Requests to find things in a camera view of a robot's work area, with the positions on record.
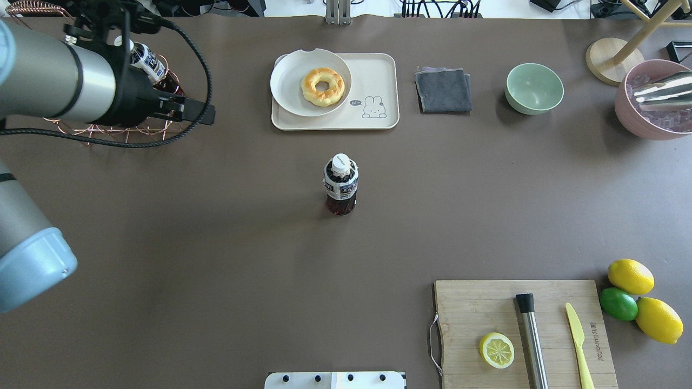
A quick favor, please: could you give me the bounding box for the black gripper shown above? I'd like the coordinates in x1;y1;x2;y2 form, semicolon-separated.
98;50;216;128

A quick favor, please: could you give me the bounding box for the tea bottle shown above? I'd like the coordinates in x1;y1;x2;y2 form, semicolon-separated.
322;153;359;215
128;40;184;96

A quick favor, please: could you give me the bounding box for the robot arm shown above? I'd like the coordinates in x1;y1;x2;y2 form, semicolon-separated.
2;22;215;312

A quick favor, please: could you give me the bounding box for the cream rabbit tray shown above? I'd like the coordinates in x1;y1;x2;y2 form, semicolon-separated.
270;52;400;131

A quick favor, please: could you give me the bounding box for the cream round plate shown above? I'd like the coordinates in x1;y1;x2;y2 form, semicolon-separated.
270;49;352;117

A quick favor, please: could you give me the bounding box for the yellow glazed donut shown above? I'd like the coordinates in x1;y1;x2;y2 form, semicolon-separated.
301;68;346;108

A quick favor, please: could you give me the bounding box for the dark grey folded cloth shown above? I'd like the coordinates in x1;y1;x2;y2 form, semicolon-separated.
415;66;474;113

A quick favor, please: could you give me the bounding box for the green bowl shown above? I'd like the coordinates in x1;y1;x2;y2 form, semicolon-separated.
504;63;564;115

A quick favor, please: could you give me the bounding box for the wooden cutting board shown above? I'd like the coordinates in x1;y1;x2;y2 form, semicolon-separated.
434;280;618;388

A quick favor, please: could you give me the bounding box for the half lemon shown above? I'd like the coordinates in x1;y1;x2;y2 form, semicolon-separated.
478;332;515;369

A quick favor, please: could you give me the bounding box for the steel muddler black tip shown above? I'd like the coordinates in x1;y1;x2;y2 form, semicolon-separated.
516;293;549;388

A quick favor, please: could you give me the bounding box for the pink bowl with ice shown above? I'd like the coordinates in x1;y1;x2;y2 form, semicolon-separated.
615;59;690;140

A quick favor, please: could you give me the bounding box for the green lime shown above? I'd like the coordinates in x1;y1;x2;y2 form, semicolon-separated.
599;286;638;321

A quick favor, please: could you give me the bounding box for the far yellow lemon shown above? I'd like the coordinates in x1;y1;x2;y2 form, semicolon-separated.
607;258;655;295

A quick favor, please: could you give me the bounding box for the yellow plastic knife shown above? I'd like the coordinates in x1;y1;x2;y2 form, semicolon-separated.
564;303;595;389

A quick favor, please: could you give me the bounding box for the metal ice scoop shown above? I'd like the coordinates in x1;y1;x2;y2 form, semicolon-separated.
633;71;691;112

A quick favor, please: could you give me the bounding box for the lemon near board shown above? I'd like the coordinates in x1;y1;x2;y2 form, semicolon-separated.
635;297;684;345

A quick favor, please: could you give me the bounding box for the copper wire bottle rack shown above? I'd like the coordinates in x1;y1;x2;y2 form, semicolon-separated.
1;1;184;128

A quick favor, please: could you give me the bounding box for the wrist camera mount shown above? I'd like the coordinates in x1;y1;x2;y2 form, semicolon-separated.
54;1;165;44

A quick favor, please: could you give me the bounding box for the aluminium frame post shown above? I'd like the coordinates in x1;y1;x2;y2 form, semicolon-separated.
324;0;352;25

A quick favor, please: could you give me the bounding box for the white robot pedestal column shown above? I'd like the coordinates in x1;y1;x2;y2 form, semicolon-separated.
264;370;407;388

